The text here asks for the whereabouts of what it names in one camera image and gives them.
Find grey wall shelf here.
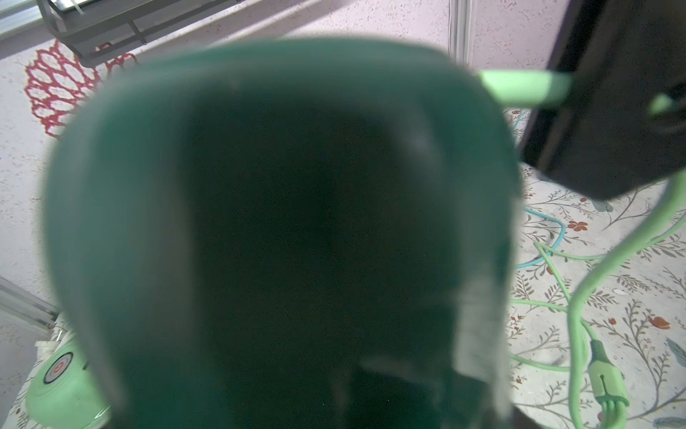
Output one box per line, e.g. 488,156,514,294
37,0,238,67

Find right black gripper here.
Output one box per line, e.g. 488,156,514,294
520,1,685,199

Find light green cordless grinder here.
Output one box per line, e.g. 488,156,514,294
25,338,110,429

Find teal usb charging cable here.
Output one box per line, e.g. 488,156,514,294
513,206,567,270

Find green usb charging cable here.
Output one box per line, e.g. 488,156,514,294
476,69,686,429

